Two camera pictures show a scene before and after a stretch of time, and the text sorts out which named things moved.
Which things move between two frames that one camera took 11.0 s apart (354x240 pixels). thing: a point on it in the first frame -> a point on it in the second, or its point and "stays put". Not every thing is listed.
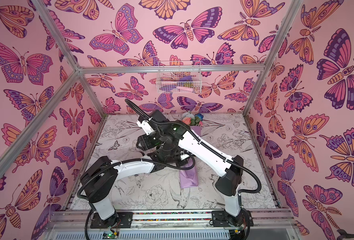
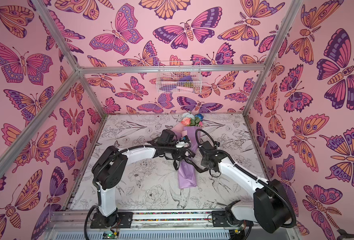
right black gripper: [145, 142] -> [202, 163]
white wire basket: [179, 77] stays put
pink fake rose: [187, 120] stays put
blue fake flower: [200, 115] stays put
